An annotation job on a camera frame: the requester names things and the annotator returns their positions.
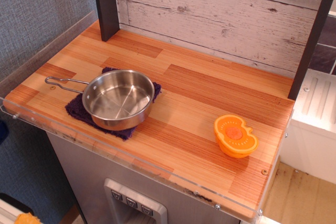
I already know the stainless steel saucepan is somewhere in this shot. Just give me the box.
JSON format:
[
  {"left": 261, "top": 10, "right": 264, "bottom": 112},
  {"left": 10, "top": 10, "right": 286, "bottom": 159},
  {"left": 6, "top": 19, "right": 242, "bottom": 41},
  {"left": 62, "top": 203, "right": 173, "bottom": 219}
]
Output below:
[{"left": 45, "top": 70, "right": 155, "bottom": 131}]

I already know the clear acrylic edge guard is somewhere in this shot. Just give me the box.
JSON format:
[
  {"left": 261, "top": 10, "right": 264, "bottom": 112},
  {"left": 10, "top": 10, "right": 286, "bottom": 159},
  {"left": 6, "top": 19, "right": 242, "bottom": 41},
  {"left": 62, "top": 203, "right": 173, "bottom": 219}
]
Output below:
[{"left": 1, "top": 99, "right": 265, "bottom": 223}]

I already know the dark grey post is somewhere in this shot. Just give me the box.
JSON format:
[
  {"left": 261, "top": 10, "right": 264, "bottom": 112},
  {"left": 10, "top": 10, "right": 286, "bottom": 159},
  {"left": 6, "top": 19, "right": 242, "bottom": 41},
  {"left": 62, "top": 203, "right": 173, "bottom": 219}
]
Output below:
[
  {"left": 288, "top": 0, "right": 333, "bottom": 100},
  {"left": 96, "top": 0, "right": 120, "bottom": 41}
]

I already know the dark grey left post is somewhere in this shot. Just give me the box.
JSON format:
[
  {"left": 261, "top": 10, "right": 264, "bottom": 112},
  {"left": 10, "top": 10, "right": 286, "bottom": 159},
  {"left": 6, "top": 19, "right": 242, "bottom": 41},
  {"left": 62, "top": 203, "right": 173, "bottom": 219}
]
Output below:
[{"left": 96, "top": 0, "right": 120, "bottom": 41}]

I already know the dark grey right post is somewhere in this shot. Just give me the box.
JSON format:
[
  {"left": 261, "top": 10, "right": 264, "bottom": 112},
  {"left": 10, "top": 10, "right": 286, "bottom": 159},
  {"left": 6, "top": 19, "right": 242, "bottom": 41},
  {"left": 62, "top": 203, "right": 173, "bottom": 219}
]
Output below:
[{"left": 288, "top": 0, "right": 333, "bottom": 100}]

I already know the purple cloth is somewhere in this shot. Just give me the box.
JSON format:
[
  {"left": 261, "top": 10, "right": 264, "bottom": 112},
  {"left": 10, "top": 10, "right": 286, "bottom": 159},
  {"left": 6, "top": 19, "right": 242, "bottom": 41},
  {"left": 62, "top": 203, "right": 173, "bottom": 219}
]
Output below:
[{"left": 65, "top": 67, "right": 162, "bottom": 141}]

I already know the grey toy kitchen cabinet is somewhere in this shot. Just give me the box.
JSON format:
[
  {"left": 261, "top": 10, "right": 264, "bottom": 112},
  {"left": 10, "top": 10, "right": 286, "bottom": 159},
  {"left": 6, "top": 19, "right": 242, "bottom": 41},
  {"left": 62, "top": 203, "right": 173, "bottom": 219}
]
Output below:
[{"left": 47, "top": 133, "right": 240, "bottom": 223}]

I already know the orange object bottom left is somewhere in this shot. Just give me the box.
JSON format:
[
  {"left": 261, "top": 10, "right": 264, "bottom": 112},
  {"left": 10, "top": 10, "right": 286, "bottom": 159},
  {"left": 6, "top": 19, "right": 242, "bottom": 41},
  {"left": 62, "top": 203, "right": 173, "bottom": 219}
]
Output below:
[{"left": 14, "top": 213, "right": 41, "bottom": 224}]

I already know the white toy sink unit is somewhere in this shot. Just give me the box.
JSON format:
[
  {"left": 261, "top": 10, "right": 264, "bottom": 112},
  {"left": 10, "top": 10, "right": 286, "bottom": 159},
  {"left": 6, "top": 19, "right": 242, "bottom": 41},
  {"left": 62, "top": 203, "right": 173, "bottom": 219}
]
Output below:
[{"left": 280, "top": 69, "right": 335, "bottom": 183}]

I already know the orange slice toy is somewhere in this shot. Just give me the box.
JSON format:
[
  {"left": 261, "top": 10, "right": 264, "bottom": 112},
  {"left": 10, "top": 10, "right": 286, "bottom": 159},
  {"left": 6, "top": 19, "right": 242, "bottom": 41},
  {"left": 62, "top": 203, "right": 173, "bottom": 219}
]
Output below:
[{"left": 214, "top": 114, "right": 259, "bottom": 158}]

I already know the silver dispenser panel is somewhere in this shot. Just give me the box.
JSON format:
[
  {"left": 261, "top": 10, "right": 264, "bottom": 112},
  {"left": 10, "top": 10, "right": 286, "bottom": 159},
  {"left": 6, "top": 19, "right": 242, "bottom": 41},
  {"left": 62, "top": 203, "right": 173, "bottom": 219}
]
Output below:
[{"left": 104, "top": 178, "right": 168, "bottom": 223}]

